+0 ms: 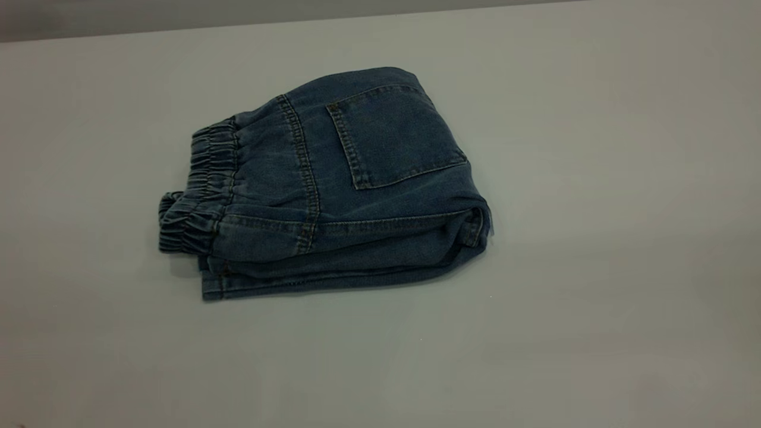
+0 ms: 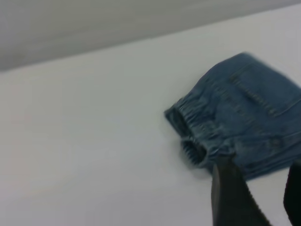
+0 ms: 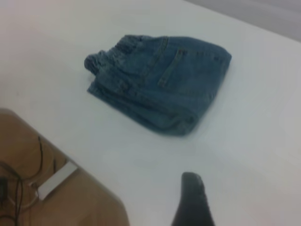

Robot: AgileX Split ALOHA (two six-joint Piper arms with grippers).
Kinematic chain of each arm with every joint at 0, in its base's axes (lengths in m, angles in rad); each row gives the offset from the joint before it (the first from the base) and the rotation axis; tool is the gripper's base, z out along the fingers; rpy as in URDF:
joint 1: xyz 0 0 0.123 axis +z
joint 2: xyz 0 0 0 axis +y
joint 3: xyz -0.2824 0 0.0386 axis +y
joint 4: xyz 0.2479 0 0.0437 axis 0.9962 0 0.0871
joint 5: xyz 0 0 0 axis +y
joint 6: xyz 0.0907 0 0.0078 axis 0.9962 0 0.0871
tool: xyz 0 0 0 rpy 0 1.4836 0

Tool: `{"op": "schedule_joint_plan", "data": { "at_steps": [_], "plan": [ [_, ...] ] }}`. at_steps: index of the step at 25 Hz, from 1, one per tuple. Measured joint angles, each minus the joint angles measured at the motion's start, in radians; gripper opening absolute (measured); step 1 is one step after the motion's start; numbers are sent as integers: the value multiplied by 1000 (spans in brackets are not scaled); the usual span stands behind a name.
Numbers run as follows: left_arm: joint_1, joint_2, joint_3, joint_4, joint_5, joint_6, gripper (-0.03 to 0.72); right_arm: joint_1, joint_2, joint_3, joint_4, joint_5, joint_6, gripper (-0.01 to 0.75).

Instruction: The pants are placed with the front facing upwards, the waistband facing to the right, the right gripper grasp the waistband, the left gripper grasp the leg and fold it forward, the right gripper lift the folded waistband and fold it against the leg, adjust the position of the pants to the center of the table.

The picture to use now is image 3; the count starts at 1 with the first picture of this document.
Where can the white power strip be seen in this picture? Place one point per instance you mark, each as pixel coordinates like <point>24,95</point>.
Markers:
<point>56,181</point>

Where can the blue denim pants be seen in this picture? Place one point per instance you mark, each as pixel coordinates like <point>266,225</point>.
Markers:
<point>164,89</point>

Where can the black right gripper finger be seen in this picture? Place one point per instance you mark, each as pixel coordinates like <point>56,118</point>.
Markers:
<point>192,204</point>

